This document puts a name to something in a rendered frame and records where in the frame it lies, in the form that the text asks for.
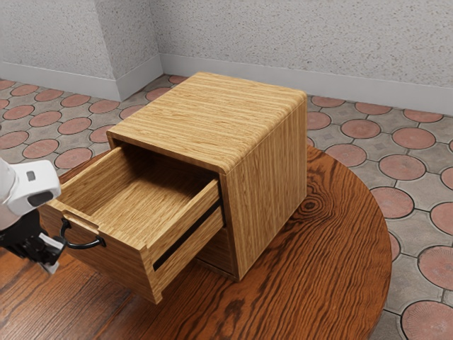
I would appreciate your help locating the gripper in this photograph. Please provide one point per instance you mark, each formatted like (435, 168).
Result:
(17, 230)

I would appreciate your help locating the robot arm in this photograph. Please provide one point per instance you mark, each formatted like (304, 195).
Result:
(24, 187)

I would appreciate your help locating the open wooden drawer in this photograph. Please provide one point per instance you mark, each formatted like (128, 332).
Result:
(141, 202)

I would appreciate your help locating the small wooden cabinet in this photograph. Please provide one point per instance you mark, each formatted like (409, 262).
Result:
(226, 127)

